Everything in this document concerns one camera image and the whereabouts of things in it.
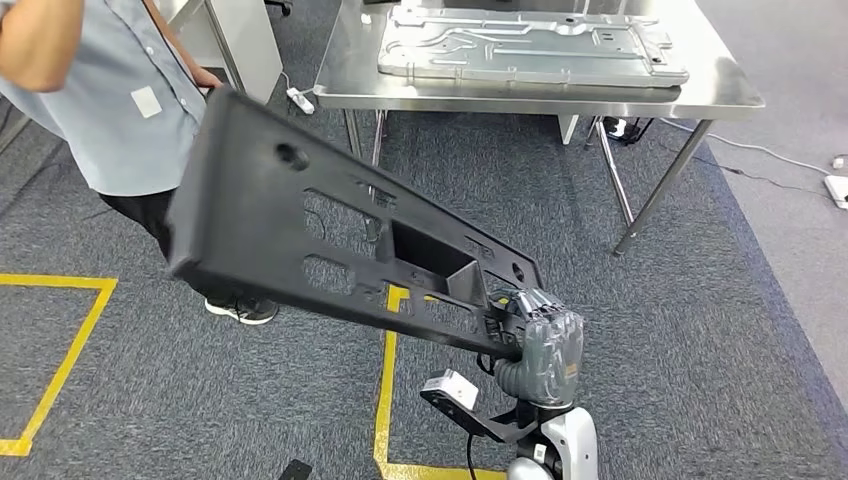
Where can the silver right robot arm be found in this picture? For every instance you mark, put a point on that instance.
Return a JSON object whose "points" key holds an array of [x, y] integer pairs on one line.
{"points": [[576, 437]]}

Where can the black power adapter bundle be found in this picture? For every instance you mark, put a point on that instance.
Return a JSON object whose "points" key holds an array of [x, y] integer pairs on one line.
{"points": [[626, 129]]}

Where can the person's forearm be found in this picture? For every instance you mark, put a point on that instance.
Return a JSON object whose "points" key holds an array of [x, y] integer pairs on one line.
{"points": [[179, 50], [40, 53]]}

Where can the person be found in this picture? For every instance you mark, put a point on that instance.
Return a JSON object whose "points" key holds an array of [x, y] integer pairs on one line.
{"points": [[99, 132]]}

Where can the black plastic panel part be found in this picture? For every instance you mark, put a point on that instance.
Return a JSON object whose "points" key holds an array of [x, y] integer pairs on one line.
{"points": [[232, 199]]}

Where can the black left wrist camera bracket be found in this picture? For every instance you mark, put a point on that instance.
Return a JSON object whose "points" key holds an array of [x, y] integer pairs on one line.
{"points": [[295, 472]]}

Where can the person's hand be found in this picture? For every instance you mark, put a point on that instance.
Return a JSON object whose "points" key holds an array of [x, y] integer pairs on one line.
{"points": [[206, 79]]}

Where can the stamped grey metal plate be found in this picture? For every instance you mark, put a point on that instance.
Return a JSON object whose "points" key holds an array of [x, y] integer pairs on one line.
{"points": [[530, 53]]}

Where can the large steel workbench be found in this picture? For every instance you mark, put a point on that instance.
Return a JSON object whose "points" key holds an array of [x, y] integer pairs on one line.
{"points": [[715, 86]]}

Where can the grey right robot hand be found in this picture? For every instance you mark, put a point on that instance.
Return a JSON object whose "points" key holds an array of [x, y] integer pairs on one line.
{"points": [[553, 358]]}

